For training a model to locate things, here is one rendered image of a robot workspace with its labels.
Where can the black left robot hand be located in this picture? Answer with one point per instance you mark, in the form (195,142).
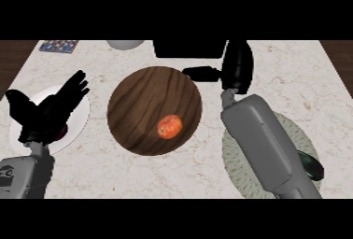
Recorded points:
(46,115)

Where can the oval brown wooden board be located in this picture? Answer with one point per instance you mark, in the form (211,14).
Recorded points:
(146,99)

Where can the black appliance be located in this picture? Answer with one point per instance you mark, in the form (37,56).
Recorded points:
(187,49)

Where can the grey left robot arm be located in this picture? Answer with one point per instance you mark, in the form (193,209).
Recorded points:
(20,174)

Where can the grey bowl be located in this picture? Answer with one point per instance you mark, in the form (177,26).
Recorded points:
(124,44)

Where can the round pale green placemat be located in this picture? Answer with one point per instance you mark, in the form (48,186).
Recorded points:
(238,168)

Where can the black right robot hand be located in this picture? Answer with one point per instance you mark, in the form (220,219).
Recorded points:
(236,67)

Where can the dark green vegetable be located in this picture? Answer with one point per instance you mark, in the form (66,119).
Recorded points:
(311,166)

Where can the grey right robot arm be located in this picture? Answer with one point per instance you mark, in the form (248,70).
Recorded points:
(258,140)

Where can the dark red fruit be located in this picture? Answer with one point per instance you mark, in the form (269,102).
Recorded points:
(63,132)

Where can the white plate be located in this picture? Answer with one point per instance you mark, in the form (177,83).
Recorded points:
(78,124)

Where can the orange squash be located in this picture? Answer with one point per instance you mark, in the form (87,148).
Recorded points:
(170,127)

